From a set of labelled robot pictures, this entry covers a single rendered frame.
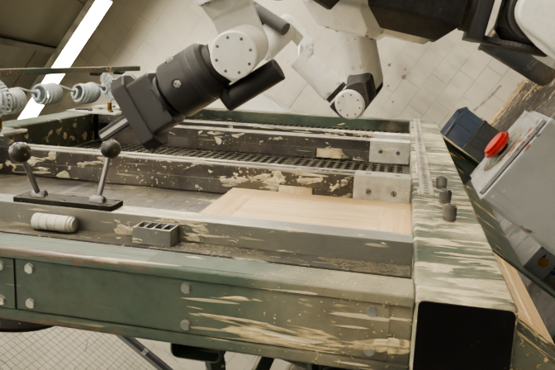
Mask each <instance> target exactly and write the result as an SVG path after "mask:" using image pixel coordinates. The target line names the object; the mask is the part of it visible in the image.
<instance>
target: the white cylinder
mask: <svg viewBox="0 0 555 370"><path fill-rule="evenodd" d="M31 226H32V228H33V229H37V230H51V231H58V232H66V233H69V232H71V233H73V232H74V231H76V229H77V228H78V220H77V219H76V218H75V217H72V216H61V215H52V214H45V213H35V214H34V215H33V216H32V218H31Z"/></svg>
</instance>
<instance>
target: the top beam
mask: <svg viewBox="0 0 555 370"><path fill-rule="evenodd" d="M13 126H20V129H28V131H27V132H23V133H21V142H24V143H27V144H32V145H52V146H62V147H70V146H73V145H79V144H82V143H86V142H89V141H93V140H98V114H91V113H77V112H61V113H55V114H49V115H44V116H34V117H28V118H23V119H17V120H11V121H3V122H2V127H9V128H13Z"/></svg>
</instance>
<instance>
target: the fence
mask: <svg viewBox="0 0 555 370"><path fill-rule="evenodd" d="M14 196H16V195H12V194H4V193H0V221H8V222H16V223H23V224H31V218H32V216H33V215H34V214H35V213H45V214H52V215H61V216H72V217H75V218H76V219H77V220H78V228H77V230H90V231H98V232H106V233H113V234H121V235H133V226H136V225H138V224H139V223H140V222H142V221H150V222H158V223H166V224H175V225H179V240H181V241H188V242H196V243H203V244H218V245H226V246H234V247H241V248H249V249H263V250H271V251H278V252H286V253H294V254H309V255H316V256H324V257H331V258H339V259H353V260H361V261H369V262H377V263H391V264H399V265H406V266H411V259H412V249H413V235H412V234H403V233H395V232H386V231H378V230H361V229H353V228H344V227H336V226H327V225H312V224H303V223H295V222H286V221H271V220H262V219H254V218H245V217H236V216H220V215H212V214H203V213H195V212H186V211H170V210H162V209H154V208H145V207H137V206H120V207H119V208H117V209H115V210H114V211H98V210H89V209H81V208H72V207H64V206H49V205H41V204H32V203H24V202H14V201H13V197H14Z"/></svg>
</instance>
